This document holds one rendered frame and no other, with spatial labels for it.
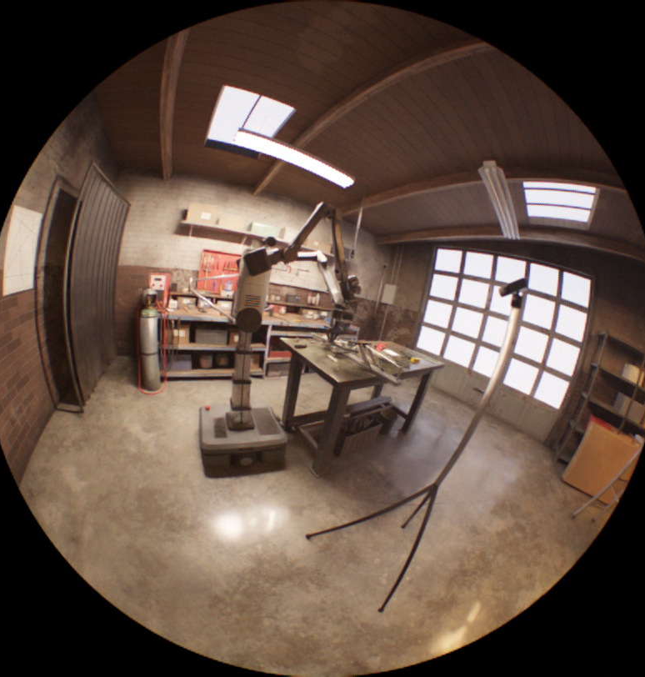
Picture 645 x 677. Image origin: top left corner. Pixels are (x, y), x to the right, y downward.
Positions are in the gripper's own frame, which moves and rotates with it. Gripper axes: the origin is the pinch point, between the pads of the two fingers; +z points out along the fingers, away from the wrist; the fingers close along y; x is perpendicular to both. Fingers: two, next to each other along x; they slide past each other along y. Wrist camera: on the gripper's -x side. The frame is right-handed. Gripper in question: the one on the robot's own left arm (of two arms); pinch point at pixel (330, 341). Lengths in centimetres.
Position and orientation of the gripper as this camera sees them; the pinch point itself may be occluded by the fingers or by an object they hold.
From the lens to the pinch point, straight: 124.9
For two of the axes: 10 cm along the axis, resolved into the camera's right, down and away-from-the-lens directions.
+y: 7.5, 0.0, 6.6
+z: -2.0, 9.5, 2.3
